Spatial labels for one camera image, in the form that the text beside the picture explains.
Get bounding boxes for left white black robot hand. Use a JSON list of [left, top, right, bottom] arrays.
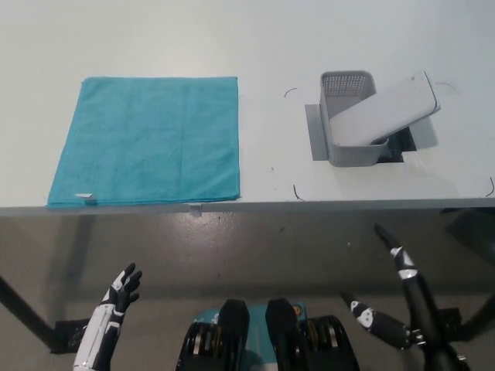
[[73, 262, 144, 371]]

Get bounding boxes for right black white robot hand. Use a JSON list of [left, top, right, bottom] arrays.
[[339, 223, 471, 371]]

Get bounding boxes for white calculator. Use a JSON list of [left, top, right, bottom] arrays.
[[327, 70, 442, 147]]

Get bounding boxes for black table foot plate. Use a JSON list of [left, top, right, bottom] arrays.
[[49, 318, 92, 355]]

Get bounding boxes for black table leg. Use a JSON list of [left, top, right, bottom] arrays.
[[0, 273, 63, 351]]

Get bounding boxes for black teal robot body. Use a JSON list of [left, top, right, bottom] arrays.
[[176, 298, 359, 371]]

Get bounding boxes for teal microfibre cloth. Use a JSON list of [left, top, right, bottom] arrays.
[[46, 76, 243, 209]]

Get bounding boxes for grey perforated plastic basket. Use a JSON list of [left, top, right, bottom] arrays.
[[319, 70, 392, 168]]

